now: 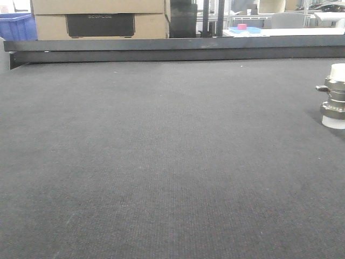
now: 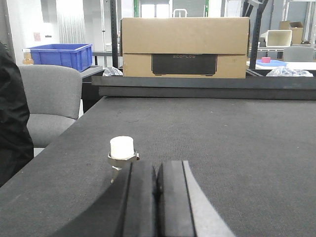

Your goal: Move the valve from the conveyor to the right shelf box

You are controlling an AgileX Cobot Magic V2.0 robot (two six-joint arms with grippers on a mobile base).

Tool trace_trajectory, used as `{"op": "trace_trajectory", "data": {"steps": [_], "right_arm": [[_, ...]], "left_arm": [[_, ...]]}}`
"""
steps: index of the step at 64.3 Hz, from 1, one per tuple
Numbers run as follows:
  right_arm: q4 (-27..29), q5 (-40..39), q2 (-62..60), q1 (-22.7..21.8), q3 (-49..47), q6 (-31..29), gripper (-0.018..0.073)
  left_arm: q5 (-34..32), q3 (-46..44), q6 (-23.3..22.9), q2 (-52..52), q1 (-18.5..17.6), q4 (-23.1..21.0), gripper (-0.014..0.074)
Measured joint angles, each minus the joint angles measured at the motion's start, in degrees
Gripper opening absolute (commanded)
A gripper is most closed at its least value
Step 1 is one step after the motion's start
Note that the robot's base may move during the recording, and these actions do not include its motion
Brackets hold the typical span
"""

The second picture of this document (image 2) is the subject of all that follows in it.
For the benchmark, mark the white open bin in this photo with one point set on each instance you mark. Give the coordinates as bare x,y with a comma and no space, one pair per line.
277,38

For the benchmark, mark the blue plastic crate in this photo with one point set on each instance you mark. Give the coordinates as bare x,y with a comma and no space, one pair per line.
73,55

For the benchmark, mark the black conveyor end rail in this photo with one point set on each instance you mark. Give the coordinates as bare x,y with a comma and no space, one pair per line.
262,88

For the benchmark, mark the crumpled plastic bag right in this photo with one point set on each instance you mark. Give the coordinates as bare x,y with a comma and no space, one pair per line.
284,71

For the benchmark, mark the crumpled plastic bag left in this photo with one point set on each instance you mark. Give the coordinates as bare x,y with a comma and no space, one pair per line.
112,71

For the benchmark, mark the blue flat tray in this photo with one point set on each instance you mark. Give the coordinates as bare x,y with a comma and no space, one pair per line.
272,63

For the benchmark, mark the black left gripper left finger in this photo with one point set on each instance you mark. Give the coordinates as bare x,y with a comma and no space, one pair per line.
125,209

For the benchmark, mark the black rack post right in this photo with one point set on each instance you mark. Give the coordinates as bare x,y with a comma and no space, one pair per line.
260,6

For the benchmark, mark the metal valve with white cap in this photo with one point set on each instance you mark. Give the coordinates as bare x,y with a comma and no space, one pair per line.
121,152

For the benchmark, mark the pink tape roll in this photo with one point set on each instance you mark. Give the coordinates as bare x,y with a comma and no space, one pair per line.
266,60

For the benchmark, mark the crumpled plastic bag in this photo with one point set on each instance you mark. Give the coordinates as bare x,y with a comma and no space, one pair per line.
112,71
284,71

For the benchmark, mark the small cardboard box background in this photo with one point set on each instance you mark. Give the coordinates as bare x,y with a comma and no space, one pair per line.
295,27

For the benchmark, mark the grey fabric chair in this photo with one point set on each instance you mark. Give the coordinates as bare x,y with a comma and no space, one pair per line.
53,95

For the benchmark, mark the black rack post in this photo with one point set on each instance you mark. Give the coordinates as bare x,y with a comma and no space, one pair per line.
114,37
260,6

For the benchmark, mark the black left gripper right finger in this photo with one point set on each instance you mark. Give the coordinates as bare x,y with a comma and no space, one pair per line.
183,208

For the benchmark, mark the black rack post left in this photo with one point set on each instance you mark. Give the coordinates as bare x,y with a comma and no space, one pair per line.
114,37

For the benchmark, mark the brown cardboard box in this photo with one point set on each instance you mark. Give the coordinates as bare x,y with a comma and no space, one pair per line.
189,47

